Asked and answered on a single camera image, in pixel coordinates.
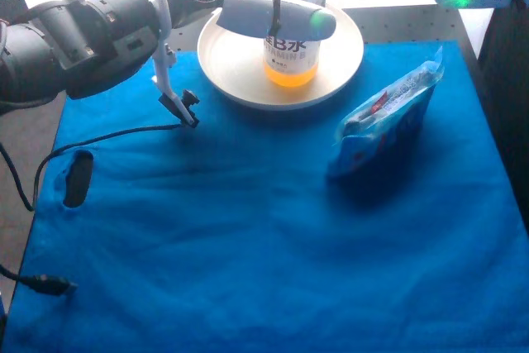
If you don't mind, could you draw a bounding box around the orange vitamin drink bottle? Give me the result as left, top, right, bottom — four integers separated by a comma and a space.
262, 0, 328, 88

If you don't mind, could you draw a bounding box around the small blue plastic object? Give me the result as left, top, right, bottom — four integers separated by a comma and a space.
326, 45, 446, 183

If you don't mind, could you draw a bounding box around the white round plate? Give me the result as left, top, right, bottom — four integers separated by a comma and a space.
197, 0, 365, 111

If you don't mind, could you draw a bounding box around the blue cloth bag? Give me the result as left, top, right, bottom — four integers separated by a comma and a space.
0, 41, 529, 353

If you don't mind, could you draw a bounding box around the black camera cable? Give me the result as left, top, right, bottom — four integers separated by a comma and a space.
0, 122, 185, 212

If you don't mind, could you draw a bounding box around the black cable with plug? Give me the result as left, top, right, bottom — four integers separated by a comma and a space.
0, 264, 79, 298

